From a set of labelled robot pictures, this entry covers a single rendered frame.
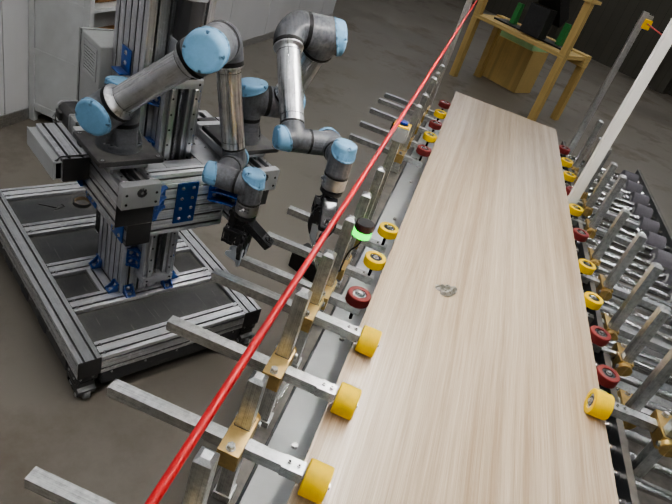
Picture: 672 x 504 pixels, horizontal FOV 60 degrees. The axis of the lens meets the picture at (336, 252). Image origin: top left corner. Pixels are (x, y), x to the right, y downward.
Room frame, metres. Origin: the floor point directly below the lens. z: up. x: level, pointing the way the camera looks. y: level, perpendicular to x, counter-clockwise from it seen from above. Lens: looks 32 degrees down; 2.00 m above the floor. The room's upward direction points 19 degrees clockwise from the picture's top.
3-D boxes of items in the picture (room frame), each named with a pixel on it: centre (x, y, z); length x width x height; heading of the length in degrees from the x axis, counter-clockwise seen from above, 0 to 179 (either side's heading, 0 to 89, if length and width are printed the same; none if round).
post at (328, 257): (1.35, 0.01, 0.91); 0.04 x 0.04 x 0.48; 84
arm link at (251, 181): (1.59, 0.32, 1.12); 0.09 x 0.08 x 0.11; 91
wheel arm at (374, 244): (2.06, 0.03, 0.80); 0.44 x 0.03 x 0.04; 84
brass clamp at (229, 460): (0.83, 0.07, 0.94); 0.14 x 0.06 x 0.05; 174
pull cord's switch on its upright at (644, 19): (4.28, -1.40, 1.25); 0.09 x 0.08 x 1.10; 174
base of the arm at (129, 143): (1.72, 0.82, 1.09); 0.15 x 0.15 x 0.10
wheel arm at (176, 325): (1.06, 0.10, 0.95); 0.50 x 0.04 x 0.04; 84
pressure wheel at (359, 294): (1.54, -0.12, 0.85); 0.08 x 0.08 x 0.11
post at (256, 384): (0.85, 0.06, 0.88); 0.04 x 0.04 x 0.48; 84
